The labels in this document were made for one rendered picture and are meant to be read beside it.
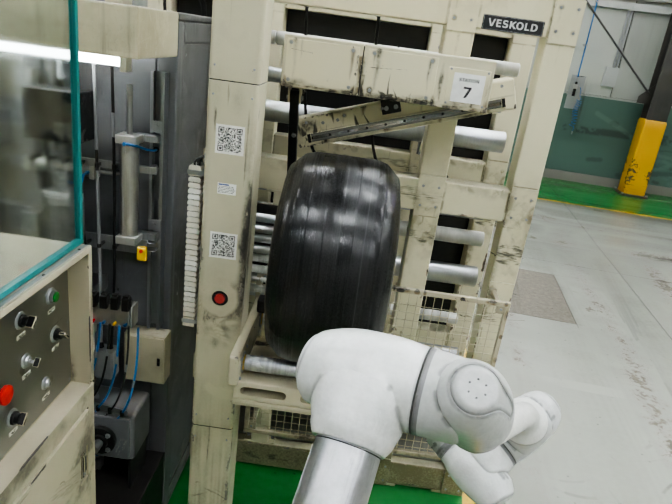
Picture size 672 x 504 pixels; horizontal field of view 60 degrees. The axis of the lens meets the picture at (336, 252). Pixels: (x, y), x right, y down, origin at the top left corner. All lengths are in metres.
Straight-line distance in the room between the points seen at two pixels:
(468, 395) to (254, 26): 1.04
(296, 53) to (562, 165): 9.19
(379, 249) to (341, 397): 0.61
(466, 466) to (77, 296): 0.98
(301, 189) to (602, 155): 9.58
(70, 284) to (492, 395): 1.04
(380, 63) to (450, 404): 1.15
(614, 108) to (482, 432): 10.06
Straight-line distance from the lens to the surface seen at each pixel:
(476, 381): 0.82
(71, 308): 1.55
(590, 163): 10.82
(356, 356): 0.86
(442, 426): 0.85
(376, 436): 0.85
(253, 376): 1.71
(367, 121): 1.90
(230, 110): 1.54
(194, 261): 1.68
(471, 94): 1.78
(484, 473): 1.40
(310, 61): 1.76
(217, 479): 2.05
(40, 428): 1.51
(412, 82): 1.76
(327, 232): 1.39
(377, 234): 1.40
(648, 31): 10.91
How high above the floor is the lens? 1.79
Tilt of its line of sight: 20 degrees down
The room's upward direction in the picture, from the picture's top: 8 degrees clockwise
